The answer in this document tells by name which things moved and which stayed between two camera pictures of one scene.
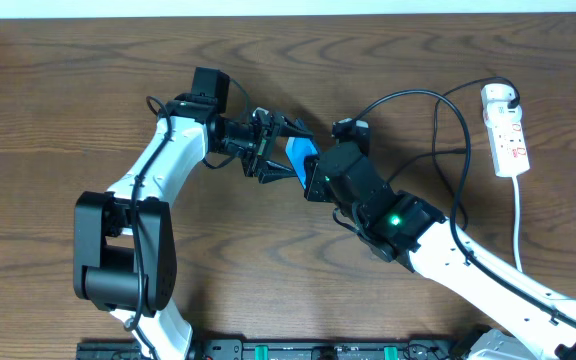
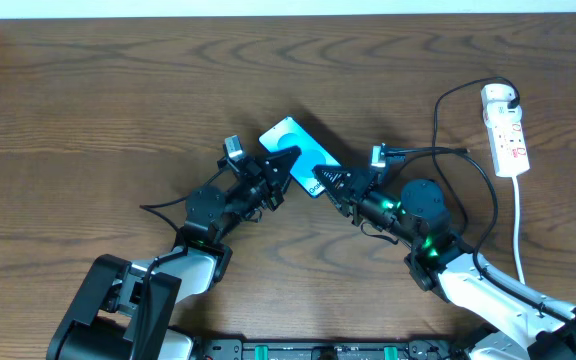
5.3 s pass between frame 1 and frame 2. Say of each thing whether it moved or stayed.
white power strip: stayed
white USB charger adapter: stayed
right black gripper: moved
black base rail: stayed
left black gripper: moved
